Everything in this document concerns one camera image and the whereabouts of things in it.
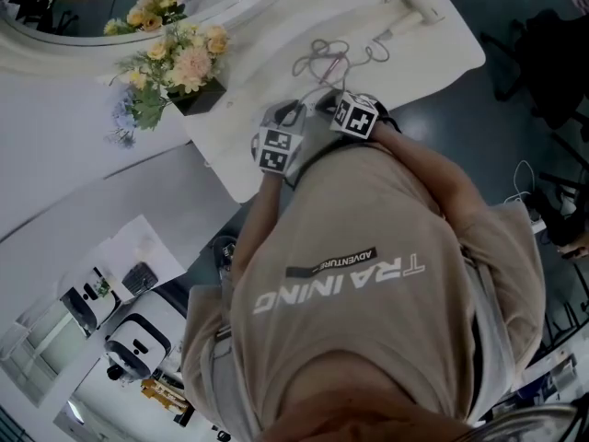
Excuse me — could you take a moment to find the person's right forearm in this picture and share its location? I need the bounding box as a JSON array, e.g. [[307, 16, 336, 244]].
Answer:
[[375, 129, 490, 216]]

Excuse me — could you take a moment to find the person's beige shirt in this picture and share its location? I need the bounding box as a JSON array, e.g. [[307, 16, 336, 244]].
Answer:
[[181, 143, 548, 442]]

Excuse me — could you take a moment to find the oval mirror with ornate frame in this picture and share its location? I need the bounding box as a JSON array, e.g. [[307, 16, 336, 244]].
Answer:
[[0, 0, 296, 80]]

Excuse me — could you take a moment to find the black keyboard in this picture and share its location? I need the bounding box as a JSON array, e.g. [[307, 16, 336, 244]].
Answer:
[[121, 261, 158, 297]]

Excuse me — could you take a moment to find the grey cable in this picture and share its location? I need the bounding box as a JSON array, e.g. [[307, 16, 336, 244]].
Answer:
[[293, 34, 393, 110]]

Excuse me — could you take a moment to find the black flower pot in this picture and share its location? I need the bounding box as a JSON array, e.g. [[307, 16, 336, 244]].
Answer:
[[166, 76, 228, 118]]

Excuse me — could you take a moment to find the black office chair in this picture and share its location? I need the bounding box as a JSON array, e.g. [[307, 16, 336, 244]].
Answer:
[[479, 9, 589, 157]]

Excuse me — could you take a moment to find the person's left forearm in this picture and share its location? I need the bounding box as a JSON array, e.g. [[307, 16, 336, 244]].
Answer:
[[243, 169, 289, 249]]

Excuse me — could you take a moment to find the white vanity table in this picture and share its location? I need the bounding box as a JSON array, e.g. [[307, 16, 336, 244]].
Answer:
[[183, 0, 488, 204]]

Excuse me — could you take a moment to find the grey harness strap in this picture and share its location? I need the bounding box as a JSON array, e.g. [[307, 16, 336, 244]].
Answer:
[[209, 324, 246, 433], [459, 246, 503, 424]]

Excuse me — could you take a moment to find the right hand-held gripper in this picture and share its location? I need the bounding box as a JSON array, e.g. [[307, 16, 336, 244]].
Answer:
[[317, 90, 380, 143]]

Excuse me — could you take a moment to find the thin white cable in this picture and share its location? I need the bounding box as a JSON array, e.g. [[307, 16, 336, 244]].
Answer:
[[504, 158, 538, 207]]

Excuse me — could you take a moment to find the white hair dryer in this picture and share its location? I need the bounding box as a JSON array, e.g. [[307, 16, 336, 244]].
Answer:
[[379, 0, 447, 41]]

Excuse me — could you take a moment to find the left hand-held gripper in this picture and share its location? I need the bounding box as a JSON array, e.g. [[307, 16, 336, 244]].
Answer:
[[250, 100, 308, 174]]

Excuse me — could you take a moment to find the artificial flower bouquet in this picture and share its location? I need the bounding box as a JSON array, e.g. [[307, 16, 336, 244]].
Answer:
[[106, 19, 232, 150]]

